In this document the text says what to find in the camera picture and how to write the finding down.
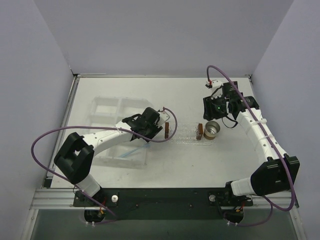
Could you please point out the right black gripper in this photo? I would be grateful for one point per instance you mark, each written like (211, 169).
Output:
(208, 109)

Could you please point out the clear textured glass tray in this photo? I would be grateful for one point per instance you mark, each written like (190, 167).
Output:
(190, 133)

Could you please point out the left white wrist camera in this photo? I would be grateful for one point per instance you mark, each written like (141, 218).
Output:
(164, 117)

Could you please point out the light blue toothbrush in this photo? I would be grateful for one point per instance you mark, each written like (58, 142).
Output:
(135, 152)

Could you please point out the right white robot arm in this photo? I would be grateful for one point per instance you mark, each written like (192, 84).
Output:
(277, 170)

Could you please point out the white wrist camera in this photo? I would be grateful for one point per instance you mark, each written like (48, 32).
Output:
(216, 87)
(164, 117)

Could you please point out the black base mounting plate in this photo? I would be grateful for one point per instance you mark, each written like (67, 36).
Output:
(183, 204)

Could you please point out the aluminium front rail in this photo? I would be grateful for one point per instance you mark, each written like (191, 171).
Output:
(64, 198)

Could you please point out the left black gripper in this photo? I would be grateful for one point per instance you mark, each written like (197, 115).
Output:
(157, 128)

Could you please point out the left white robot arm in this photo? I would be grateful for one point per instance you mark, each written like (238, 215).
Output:
(75, 157)

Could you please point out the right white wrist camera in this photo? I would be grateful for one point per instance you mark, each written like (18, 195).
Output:
(216, 87)

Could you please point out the cream metal cup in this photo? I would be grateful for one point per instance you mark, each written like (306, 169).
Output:
(211, 130)

